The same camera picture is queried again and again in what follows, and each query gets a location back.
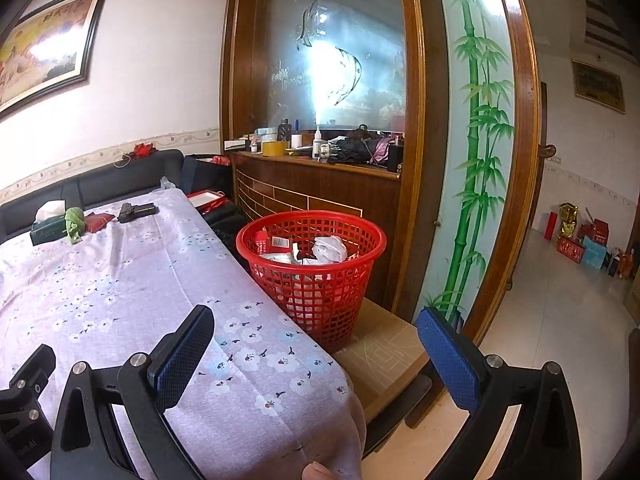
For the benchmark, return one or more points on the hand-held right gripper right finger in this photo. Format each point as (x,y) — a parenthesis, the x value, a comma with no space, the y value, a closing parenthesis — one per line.
(450,360)

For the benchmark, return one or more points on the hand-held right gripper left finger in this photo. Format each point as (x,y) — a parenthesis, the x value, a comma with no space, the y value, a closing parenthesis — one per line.
(182,360)

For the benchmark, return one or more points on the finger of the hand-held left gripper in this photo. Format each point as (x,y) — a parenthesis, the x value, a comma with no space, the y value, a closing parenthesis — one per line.
(30,375)

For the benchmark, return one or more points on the red plastic basket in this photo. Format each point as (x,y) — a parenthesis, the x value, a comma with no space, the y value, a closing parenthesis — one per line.
(320,300)

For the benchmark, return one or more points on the person's right hand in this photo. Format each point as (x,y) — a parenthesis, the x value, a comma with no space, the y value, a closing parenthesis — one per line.
(322,472)

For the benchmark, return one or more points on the wooden stool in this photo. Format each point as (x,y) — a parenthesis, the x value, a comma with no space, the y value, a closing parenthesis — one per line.
(385,365)

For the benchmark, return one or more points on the purple floral tablecloth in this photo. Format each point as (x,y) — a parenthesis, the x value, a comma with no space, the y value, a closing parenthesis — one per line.
(125,285)

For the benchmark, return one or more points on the silver foil wrapper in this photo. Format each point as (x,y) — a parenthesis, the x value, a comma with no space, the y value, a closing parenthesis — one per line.
(280,259)

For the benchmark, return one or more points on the black bag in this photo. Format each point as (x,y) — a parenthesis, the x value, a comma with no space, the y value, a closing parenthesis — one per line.
(225,225)

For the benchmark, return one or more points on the green tissue box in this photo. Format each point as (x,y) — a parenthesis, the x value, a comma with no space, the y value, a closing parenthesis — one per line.
(47,232)

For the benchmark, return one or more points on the red cartoon packet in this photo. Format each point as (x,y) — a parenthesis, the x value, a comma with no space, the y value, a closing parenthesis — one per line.
(272,242)

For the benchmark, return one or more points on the green cloth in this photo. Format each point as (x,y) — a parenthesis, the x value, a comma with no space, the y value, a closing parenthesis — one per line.
(75,225)

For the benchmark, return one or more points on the red gift bag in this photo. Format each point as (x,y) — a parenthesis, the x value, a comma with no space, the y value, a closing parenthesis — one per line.
(220,205)

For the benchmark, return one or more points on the red pouch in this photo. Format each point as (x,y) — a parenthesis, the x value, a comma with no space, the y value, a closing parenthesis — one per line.
(100,221)

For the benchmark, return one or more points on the red gift box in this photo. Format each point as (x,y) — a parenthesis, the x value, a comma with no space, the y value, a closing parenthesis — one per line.
(597,232)
(570,250)

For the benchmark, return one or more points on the red cylinder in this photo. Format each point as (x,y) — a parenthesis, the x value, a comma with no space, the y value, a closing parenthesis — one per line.
(551,225)

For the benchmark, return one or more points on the blue gift box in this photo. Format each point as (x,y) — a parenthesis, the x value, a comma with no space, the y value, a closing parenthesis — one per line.
(594,256)

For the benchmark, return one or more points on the gold foil bag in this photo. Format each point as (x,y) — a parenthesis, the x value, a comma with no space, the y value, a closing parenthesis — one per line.
(568,220)

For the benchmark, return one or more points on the dark blue bag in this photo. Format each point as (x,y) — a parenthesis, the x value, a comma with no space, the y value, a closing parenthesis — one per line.
(200,175)

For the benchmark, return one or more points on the cardboard box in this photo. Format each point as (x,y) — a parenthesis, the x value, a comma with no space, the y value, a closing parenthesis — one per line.
(632,305)

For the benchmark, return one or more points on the black sofa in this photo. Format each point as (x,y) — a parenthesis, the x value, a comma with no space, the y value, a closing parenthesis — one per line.
(100,185)

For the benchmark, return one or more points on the bamboo print glass panel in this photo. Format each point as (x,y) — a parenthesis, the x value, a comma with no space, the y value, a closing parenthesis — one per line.
(480,160)

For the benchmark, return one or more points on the red flower decoration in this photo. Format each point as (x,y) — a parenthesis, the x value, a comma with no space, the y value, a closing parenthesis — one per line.
(143,150)

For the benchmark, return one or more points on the wooden partition cabinet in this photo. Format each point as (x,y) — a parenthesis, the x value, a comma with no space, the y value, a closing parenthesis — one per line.
(325,185)

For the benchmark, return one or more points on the yellow desk organizer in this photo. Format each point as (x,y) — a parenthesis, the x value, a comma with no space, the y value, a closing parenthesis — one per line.
(275,149)

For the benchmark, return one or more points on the black umbrella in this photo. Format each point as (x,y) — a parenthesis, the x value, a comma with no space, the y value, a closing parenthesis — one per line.
(360,147)

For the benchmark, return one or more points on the white paper roll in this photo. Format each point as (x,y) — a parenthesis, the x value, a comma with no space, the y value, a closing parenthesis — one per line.
(296,140)

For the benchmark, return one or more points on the white glue bottle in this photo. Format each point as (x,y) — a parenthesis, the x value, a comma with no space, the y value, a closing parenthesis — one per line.
(316,147)

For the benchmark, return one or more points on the black bottle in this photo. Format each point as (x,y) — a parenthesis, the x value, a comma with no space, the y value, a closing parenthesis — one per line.
(284,130)

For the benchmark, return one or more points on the gold framed wall picture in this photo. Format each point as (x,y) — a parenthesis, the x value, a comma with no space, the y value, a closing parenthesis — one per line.
(597,85)

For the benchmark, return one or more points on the dark framed wall picture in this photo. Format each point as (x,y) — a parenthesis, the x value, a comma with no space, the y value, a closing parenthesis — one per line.
(45,55)

